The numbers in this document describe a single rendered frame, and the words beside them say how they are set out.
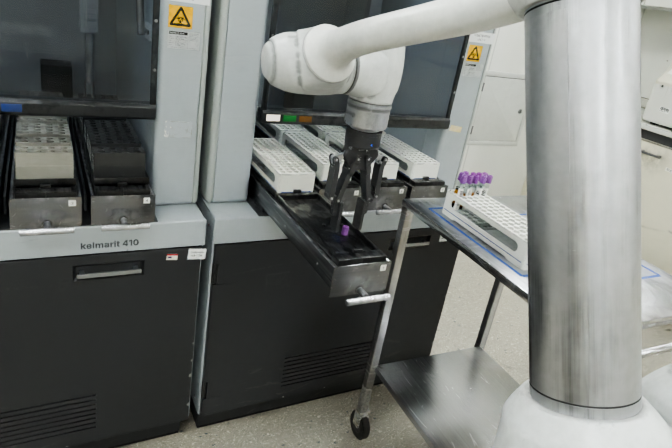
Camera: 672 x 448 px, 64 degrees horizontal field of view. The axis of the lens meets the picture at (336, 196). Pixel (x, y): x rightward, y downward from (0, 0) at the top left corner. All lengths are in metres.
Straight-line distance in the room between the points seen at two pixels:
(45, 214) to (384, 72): 0.76
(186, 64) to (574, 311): 1.02
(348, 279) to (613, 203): 0.66
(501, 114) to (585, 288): 2.97
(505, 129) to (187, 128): 2.51
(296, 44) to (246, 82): 0.42
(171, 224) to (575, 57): 1.02
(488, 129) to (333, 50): 2.58
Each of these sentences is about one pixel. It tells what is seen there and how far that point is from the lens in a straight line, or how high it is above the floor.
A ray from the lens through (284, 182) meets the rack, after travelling 1.33.
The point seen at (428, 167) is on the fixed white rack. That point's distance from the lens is 1.64.
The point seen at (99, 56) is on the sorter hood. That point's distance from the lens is 1.27.
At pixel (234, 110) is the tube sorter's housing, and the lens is 1.36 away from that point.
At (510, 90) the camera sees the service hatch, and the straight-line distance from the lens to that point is 3.46.
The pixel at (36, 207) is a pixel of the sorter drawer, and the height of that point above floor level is 0.79.
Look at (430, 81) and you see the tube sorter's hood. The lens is 1.60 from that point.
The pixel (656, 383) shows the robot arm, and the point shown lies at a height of 0.95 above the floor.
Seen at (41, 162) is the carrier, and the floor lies 0.86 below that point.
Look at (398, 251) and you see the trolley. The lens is 1.48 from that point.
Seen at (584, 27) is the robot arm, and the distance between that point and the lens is 0.53.
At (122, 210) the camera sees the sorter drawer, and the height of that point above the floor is 0.77.
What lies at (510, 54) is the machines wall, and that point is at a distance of 3.39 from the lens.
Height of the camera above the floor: 1.31
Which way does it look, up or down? 21 degrees down
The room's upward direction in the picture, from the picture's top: 10 degrees clockwise
